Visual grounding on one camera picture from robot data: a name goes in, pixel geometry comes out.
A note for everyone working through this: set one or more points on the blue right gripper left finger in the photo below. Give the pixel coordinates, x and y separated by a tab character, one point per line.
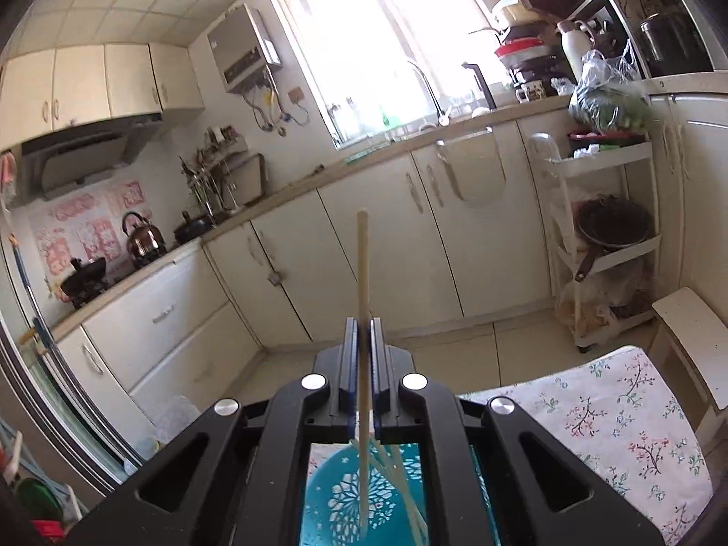
348	370

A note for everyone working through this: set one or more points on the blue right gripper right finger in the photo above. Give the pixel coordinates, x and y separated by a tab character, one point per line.
380	377

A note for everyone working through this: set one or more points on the wooden chopstick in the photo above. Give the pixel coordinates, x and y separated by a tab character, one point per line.
391	465
363	332

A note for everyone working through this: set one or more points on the kitchen faucet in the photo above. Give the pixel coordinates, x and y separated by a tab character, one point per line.
442	115

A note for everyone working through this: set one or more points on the plastic bag on floor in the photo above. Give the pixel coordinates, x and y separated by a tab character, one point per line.
171	419

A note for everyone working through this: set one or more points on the black frying pan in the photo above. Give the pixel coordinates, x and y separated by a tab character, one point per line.
192	227

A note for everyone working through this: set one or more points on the floral tablecloth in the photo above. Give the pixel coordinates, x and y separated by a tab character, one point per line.
620	418

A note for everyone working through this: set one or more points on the utensil rack with tools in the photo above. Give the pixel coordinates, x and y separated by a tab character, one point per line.
224	176

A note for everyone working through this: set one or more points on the copper kettle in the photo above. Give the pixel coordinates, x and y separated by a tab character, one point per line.
144	243

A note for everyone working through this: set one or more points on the white hanging trash bin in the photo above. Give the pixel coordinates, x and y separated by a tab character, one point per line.
473	165

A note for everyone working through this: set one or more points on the black wok on stove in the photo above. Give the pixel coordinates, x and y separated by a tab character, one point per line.
86	282

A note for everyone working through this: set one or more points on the white rolling shelf cart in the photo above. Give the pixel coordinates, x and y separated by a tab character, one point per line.
617	294

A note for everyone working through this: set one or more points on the dark pan on cart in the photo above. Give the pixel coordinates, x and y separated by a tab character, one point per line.
608	224

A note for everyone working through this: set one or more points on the white step stool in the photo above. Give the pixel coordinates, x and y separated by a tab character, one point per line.
691	331

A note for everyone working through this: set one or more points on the white water heater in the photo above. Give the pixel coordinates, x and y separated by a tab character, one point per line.
243	51

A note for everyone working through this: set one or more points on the range hood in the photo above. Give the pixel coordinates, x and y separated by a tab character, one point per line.
63	161

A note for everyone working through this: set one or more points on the bag of green vegetables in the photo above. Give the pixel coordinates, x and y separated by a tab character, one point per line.
609	96

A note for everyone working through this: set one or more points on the white thermos jug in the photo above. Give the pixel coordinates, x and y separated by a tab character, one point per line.
577	40

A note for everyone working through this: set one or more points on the black rice cooker pot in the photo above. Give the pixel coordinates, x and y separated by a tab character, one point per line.
673	46

